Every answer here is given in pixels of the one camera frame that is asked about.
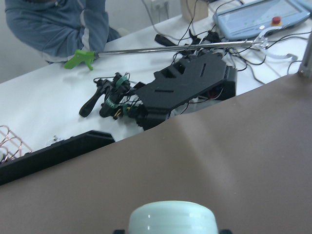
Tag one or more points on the person in blue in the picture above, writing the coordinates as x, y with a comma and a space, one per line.
57, 28

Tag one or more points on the green plastic cup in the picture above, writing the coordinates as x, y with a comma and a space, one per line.
172, 217

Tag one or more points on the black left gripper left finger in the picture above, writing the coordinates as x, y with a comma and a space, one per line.
119, 232

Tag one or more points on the reacher grabber tool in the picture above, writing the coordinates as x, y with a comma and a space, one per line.
260, 42

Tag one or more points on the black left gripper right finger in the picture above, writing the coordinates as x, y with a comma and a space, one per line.
225, 231

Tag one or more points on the blue teach pendant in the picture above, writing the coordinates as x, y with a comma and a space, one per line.
247, 21

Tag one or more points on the aluminium frame post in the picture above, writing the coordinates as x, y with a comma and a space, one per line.
305, 67

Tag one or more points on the black plastic device housing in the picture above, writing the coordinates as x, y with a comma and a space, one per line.
192, 76

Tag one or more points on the black flat bar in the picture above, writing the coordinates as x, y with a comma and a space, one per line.
54, 154

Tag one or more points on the wooden monitor stand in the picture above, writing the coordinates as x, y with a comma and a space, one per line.
194, 10

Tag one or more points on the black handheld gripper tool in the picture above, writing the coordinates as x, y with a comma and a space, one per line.
120, 98

